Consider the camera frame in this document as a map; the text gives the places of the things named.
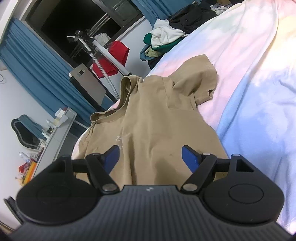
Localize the right blue curtain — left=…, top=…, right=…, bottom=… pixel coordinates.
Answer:
left=132, top=0, right=194, bottom=28

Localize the orange tray with items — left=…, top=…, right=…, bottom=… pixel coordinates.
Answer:
left=17, top=161, right=37, bottom=186

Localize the pile of clothes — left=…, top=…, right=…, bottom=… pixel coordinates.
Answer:
left=140, top=1, right=234, bottom=69

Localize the dark window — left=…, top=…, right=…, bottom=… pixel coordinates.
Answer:
left=25, top=0, right=143, bottom=68

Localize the pastel tie-dye bed cover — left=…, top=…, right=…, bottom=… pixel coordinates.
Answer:
left=71, top=0, right=296, bottom=235

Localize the left blue curtain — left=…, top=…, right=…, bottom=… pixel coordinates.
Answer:
left=0, top=17, right=114, bottom=127

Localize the tan t-shirt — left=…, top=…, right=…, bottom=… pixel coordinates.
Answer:
left=73, top=55, right=227, bottom=187

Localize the white dressing table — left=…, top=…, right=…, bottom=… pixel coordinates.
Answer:
left=22, top=108, right=78, bottom=186

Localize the garment steamer stand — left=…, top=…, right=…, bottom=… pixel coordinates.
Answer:
left=67, top=30, right=119, bottom=103

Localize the blue curtain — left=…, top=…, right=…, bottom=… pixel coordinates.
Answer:
left=0, top=17, right=114, bottom=127
left=132, top=0, right=194, bottom=28

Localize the wavy framed mirror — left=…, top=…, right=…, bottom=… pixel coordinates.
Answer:
left=11, top=114, right=47, bottom=150

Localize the red garment on stand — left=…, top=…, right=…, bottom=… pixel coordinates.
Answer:
left=93, top=40, right=130, bottom=77

